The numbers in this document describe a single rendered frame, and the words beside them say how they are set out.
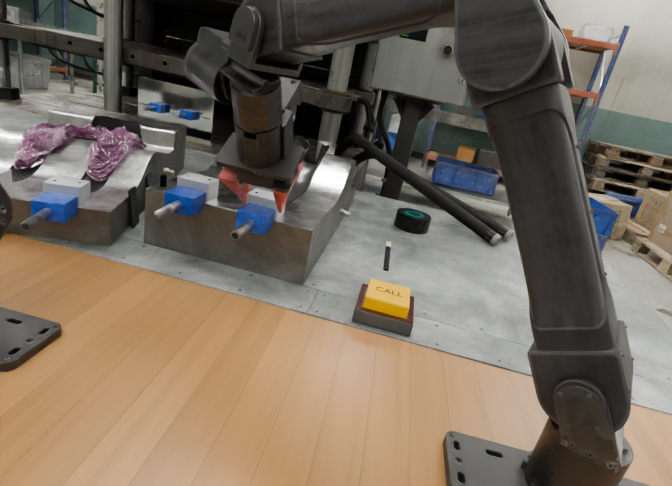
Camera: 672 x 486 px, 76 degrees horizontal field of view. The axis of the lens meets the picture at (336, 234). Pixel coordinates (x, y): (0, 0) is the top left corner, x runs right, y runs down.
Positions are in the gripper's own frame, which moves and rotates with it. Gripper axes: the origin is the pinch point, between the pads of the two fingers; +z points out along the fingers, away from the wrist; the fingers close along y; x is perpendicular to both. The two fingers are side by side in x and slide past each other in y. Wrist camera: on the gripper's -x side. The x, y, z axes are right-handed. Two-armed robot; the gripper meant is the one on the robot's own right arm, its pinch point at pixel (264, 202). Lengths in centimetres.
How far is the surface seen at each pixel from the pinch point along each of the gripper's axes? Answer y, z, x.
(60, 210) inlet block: 25.0, -0.6, 10.8
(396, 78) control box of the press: -10, 25, -84
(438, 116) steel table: -41, 178, -305
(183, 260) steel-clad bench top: 9.9, 7.6, 8.5
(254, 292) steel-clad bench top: -2.7, 5.7, 11.6
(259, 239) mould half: -0.6, 3.6, 4.1
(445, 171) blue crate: -62, 231, -297
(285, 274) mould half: -5.4, 7.5, 6.3
